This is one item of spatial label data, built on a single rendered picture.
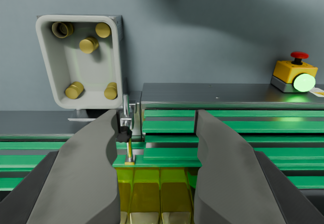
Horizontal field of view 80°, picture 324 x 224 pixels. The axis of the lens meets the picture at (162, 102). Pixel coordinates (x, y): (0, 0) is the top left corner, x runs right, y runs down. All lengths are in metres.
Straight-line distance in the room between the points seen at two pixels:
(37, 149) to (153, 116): 0.30
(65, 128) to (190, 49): 0.40
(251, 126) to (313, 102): 0.20
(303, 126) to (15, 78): 0.74
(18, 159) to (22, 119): 0.16
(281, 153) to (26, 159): 0.58
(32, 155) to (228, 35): 0.57
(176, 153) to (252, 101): 0.22
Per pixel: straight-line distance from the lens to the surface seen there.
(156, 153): 0.45
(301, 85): 0.59
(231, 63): 0.60
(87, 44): 0.51
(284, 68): 0.61
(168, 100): 0.47
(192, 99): 0.48
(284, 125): 0.49
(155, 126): 0.40
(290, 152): 0.55
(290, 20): 0.64
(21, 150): 0.59
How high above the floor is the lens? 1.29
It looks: 63 degrees down
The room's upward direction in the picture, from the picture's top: 177 degrees clockwise
